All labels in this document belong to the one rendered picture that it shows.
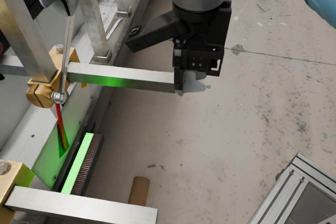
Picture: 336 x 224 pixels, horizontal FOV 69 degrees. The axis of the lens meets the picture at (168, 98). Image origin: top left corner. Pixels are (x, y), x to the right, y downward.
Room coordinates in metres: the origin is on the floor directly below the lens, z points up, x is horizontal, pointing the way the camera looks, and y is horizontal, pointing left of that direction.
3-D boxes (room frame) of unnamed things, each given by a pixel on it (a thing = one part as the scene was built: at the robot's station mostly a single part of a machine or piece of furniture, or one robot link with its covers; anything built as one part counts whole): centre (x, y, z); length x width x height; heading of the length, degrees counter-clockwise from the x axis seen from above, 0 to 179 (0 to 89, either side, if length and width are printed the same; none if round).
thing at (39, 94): (0.36, 0.24, 0.85); 0.13 x 0.06 x 0.05; 171
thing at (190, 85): (0.32, -0.04, 0.86); 0.06 x 0.03 x 0.09; 81
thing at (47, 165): (0.30, 0.22, 0.75); 0.26 x 0.01 x 0.10; 171
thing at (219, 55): (0.33, -0.05, 0.97); 0.09 x 0.08 x 0.12; 81
